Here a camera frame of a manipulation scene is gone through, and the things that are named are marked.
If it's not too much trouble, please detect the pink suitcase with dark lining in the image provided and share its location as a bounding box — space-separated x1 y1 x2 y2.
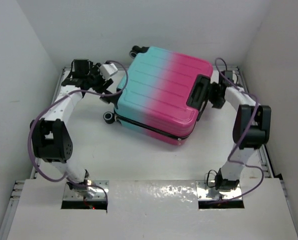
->
102 45 213 146

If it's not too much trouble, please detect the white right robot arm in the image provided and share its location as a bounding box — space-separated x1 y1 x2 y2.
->
209 70 272 191

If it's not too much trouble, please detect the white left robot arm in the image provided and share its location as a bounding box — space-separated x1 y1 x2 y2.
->
27 59 121 191

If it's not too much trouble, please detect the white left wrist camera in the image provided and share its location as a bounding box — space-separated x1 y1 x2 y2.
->
99 63 118 81

